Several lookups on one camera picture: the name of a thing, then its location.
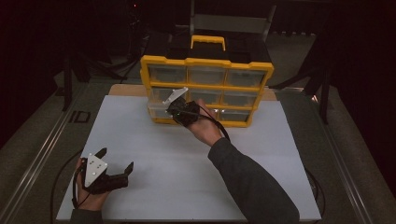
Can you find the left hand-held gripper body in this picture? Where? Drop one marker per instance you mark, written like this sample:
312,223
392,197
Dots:
95,171

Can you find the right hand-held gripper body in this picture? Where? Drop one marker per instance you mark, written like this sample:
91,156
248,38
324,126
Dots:
185,112

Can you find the yellow black drawer organizer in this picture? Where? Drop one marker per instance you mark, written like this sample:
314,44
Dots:
205,62

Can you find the person's right hand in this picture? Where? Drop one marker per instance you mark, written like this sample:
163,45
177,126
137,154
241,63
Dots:
205,129

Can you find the person's left hand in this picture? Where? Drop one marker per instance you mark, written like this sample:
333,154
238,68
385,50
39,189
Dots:
90,202

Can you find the white table cover sheet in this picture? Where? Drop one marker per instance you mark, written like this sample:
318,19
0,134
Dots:
162,186

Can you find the black tripod stand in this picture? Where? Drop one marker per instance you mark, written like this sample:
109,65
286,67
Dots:
325,99
67,87

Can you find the aluminium floor rail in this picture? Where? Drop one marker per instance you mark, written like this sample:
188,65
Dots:
342,174
37,161

